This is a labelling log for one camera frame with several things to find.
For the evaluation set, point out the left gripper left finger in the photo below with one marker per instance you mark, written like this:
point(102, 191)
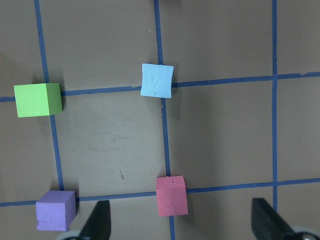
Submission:
point(98, 225)

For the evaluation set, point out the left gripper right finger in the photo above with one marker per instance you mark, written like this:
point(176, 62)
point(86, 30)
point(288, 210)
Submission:
point(267, 224)

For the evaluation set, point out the light blue block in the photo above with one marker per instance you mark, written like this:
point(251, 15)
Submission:
point(156, 80)

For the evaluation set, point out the purple block left side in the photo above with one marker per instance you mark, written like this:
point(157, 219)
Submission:
point(55, 210)

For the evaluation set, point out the red block near left base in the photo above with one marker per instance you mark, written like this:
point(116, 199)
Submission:
point(171, 196)

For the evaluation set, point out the green foam block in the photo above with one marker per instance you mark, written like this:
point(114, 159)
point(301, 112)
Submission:
point(37, 100)

